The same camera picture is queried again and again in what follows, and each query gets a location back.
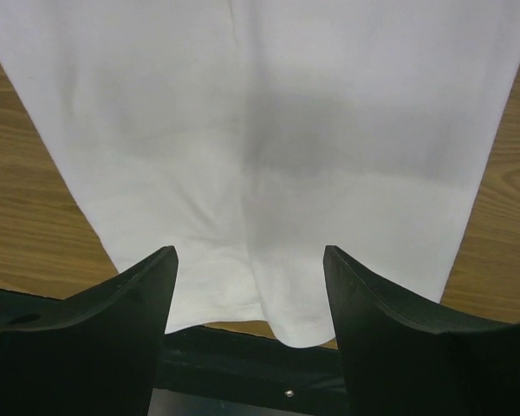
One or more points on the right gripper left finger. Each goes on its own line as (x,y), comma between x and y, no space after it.
(94,353)

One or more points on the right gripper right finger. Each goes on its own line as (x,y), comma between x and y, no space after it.
(402,354)

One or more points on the white floral t shirt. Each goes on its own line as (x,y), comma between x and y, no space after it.
(251,135)

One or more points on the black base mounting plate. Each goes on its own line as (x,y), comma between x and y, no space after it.
(205,371)

